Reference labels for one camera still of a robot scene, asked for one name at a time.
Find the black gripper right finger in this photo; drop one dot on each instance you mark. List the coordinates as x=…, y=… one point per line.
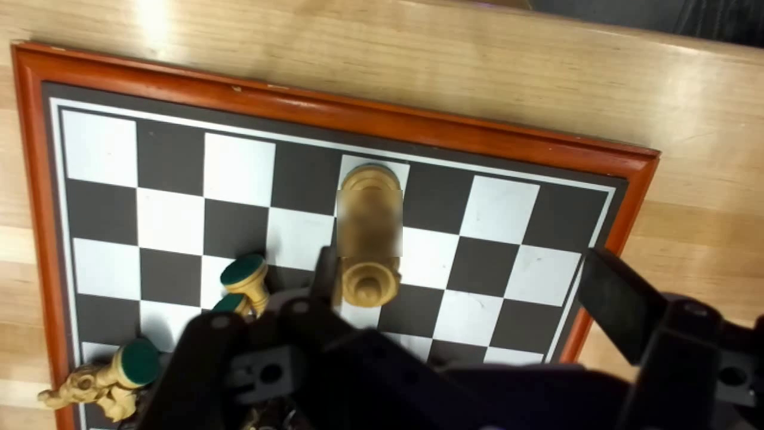
x=628, y=308

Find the tall light chess piece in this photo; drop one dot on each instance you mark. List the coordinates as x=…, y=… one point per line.
x=372, y=241

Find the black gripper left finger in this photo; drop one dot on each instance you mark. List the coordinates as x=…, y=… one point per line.
x=326, y=278

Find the light knight chess piece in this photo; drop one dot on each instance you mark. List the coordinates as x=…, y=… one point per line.
x=120, y=371

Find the light chess piece felt base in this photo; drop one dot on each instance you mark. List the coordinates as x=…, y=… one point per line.
x=248, y=278
x=227, y=304

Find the orange framed chessboard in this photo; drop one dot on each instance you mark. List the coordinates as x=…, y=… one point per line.
x=239, y=169

